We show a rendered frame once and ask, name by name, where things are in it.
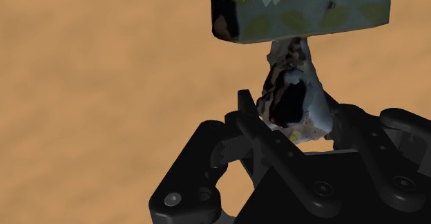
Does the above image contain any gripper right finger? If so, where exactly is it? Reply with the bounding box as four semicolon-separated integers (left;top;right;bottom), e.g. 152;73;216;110
325;93;431;214

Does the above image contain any grey green patterned box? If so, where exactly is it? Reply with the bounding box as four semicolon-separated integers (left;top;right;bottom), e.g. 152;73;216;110
209;0;392;44

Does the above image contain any grey black object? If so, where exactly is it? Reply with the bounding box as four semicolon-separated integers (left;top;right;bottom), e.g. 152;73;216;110
256;37;334;144

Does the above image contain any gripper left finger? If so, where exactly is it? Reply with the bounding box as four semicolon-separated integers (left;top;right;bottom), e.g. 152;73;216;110
149;88;343;224

